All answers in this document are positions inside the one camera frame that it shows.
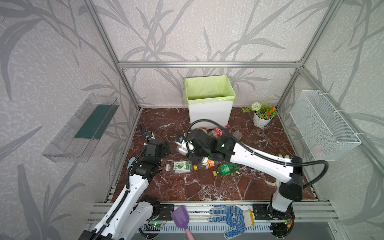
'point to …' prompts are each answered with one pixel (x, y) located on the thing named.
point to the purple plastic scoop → (180, 216)
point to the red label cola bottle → (215, 133)
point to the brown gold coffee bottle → (203, 127)
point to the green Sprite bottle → (228, 168)
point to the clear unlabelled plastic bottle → (237, 134)
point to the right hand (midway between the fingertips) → (190, 142)
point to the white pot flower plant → (263, 114)
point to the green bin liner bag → (208, 89)
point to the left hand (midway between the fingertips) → (161, 141)
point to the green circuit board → (156, 225)
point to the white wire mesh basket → (327, 133)
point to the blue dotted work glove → (235, 216)
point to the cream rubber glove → (286, 156)
